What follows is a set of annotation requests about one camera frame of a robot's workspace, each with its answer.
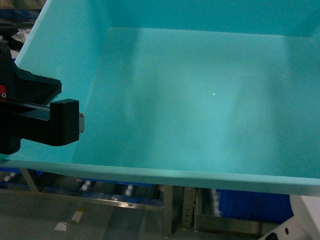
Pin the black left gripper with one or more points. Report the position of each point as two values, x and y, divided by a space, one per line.
24 113

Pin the blue bin lower shelf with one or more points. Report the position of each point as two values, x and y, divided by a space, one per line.
254 206

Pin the teal plastic bin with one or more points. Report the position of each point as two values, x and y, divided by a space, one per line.
199 93

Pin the stainless steel shelf frame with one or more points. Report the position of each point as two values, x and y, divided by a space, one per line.
49 206

